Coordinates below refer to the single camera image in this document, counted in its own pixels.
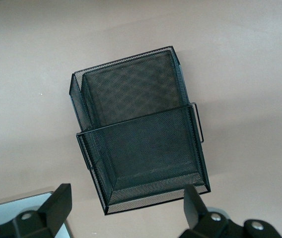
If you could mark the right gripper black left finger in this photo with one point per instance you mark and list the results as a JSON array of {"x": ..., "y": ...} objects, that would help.
[{"x": 54, "y": 205}]

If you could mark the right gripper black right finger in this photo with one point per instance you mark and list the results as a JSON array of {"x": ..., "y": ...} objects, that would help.
[{"x": 193, "y": 210}]

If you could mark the silver closed laptop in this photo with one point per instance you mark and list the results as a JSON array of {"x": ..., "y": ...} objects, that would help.
[{"x": 12, "y": 203}]

